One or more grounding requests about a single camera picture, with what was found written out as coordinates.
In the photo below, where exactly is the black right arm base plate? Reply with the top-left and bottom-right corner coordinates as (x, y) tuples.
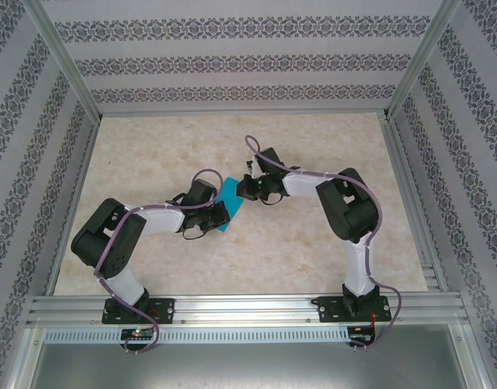
(317, 294), (393, 324)

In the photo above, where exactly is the grey sheet metal panel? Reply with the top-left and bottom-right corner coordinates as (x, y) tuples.
(27, 342), (470, 389)

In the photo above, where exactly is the blue paper sheet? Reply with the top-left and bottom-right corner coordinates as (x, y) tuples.
(213, 177), (246, 234)

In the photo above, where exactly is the aluminium frame post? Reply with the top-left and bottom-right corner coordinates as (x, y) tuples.
(387, 0), (465, 121)
(20, 0), (103, 122)

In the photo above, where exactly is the aluminium table side rail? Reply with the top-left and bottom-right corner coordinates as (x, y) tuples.
(380, 115), (451, 293)
(44, 115), (102, 296)

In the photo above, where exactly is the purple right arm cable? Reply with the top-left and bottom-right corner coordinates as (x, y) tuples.
(243, 135), (403, 353)

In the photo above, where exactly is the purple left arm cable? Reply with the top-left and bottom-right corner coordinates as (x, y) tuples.
(94, 168), (225, 356)

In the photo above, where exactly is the slotted grey cable duct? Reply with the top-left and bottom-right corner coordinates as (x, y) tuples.
(43, 327), (351, 344)

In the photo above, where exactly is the aluminium mounting rail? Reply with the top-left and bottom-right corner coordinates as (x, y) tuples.
(27, 294), (470, 327)

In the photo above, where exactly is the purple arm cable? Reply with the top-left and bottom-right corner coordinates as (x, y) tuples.
(243, 135), (403, 353)
(94, 168), (225, 356)

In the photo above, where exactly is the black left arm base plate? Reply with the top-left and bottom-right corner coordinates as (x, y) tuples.
(101, 298), (176, 325)

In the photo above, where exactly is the aluminium frame leg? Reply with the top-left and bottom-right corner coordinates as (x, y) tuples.
(3, 326), (45, 389)
(450, 323), (492, 389)

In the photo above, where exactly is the aluminium frame beam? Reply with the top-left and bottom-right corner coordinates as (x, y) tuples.
(97, 108), (391, 118)

